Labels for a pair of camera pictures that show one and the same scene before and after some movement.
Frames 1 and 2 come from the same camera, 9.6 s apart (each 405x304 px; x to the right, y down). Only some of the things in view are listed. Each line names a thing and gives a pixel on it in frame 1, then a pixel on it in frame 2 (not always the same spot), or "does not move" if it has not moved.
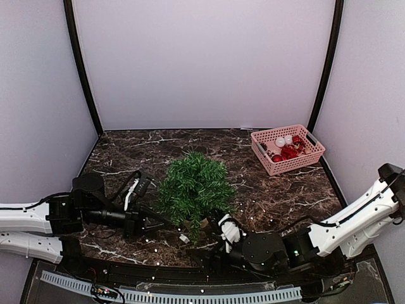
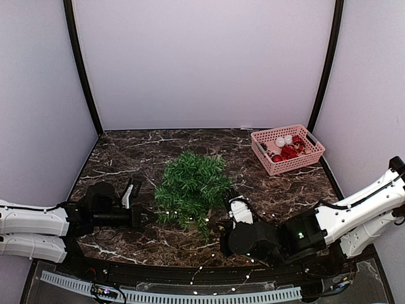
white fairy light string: x=181 y=229 → x=203 y=265
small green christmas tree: x=192 y=187 does not move
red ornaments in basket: x=288 y=151 does not move
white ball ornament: x=280 y=142 does not move
